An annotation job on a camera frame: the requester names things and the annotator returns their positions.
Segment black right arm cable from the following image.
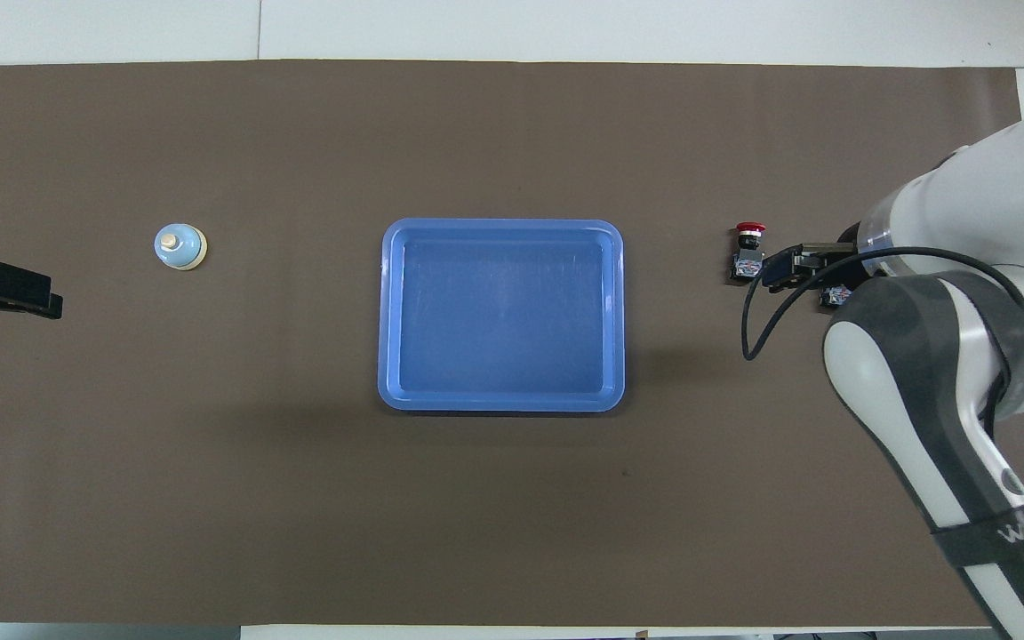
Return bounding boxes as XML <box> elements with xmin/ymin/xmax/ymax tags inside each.
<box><xmin>741</xmin><ymin>246</ymin><xmax>1024</xmax><ymax>436</ymax></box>

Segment brown table mat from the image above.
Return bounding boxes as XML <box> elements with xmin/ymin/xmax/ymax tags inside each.
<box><xmin>0</xmin><ymin>59</ymin><xmax>1024</xmax><ymax>628</ymax></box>

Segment red push button switch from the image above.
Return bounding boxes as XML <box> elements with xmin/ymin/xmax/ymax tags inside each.
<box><xmin>729</xmin><ymin>221</ymin><xmax>767</xmax><ymax>285</ymax></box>

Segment light blue call bell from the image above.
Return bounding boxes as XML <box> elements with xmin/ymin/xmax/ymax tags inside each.
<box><xmin>154</xmin><ymin>220</ymin><xmax>209</xmax><ymax>271</ymax></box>

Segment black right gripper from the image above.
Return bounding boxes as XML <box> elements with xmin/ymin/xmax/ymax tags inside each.
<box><xmin>760</xmin><ymin>222</ymin><xmax>870</xmax><ymax>293</ymax></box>

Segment blue plastic tray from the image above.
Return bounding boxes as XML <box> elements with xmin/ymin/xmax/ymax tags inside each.
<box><xmin>377</xmin><ymin>218</ymin><xmax>627</xmax><ymax>413</ymax></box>

